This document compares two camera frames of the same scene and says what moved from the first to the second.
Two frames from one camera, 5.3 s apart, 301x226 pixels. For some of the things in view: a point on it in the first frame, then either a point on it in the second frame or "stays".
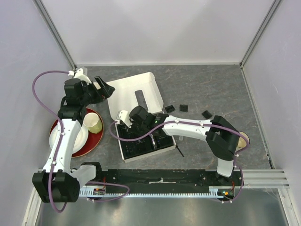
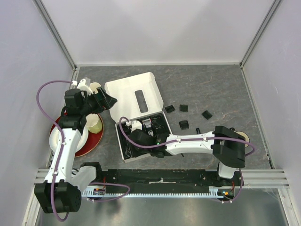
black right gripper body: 138,129 -> 144,150
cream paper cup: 92,121 stays
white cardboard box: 122,96 stays
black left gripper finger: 107,90 -> 109,101
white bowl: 81,141 stays
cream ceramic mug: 242,142 stays
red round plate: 94,139 stays
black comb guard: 170,108 stays
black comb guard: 206,114 stays
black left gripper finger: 101,83 -> 102,93
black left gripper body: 91,95 -> 92,105
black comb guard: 183,108 stays
